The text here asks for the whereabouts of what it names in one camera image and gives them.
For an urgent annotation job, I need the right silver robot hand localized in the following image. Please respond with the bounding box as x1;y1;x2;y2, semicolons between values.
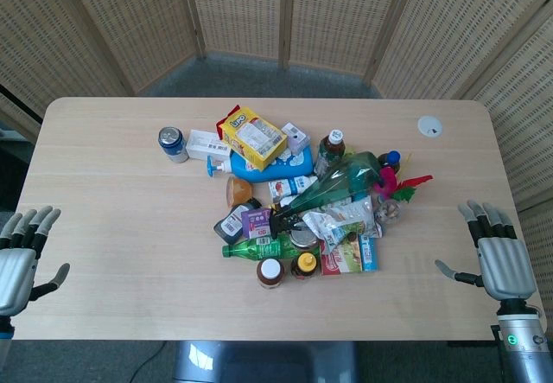
434;200;537;303

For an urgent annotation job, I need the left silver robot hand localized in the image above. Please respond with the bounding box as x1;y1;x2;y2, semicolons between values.
0;205;71;317

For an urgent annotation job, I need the blue and silver drink can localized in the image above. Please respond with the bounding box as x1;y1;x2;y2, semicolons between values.
157;125;190;165

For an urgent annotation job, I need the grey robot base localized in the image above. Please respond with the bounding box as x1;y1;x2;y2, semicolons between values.
172;340;360;383

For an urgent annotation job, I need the small clear glass jar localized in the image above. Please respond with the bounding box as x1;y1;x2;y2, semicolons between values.
374;198;405;227

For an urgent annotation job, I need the colourful feather shuttlecock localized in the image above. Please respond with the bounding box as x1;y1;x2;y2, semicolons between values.
372;152;435;205

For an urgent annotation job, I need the light blue cylinder pack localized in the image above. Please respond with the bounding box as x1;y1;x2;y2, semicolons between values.
357;233;382;273

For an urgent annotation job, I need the dark bottle with blue cap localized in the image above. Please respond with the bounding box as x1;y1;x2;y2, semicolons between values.
377;150;404;173

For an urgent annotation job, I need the red and green cardboard box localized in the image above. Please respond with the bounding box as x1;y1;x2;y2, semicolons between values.
319;238;365;277

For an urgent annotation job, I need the silver foil snack bag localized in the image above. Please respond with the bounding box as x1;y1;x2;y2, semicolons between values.
302;195;384;255

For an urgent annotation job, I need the large green plastic bottle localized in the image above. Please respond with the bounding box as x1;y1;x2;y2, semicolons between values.
269;150;383;233

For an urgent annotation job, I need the honey bottle with yellow cap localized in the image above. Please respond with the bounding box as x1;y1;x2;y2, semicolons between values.
289;252;321;281

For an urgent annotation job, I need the glass jar with metal lid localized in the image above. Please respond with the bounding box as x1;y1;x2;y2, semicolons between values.
289;227;320;252

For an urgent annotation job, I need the tea bottle with white cap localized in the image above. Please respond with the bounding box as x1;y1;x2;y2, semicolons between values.
312;128;347;177

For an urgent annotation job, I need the dark bottle with barcode label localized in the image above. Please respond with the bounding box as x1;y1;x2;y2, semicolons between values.
213;197;263;244

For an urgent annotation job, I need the white cardboard box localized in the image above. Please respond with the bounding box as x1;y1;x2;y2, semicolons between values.
185;129;233;163

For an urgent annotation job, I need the white squeeze tube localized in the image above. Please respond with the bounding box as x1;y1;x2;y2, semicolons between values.
267;176;320;199

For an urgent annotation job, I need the brown drink bottle white cap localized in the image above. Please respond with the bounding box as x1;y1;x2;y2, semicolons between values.
255;257;285;291

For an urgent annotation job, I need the blue pump lotion bottle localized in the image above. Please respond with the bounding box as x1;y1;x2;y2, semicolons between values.
205;144;315;184

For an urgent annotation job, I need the small green plastic bottle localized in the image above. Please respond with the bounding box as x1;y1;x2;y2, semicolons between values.
221;233;321;264

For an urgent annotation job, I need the small lavender box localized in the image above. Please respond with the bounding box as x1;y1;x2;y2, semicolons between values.
280;122;311;156

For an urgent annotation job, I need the small purple box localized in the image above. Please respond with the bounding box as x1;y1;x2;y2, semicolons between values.
240;207;273;239

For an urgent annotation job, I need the yellow snack box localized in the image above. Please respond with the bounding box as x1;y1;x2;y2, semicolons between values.
215;105;289;173

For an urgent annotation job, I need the woven wicker folding screen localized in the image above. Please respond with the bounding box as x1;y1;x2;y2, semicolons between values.
0;0;553;310

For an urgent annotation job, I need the white table cable grommet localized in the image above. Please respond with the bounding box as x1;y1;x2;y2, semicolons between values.
416;115;444;139

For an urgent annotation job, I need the black floor cable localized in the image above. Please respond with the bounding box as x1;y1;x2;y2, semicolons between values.
128;341;170;383

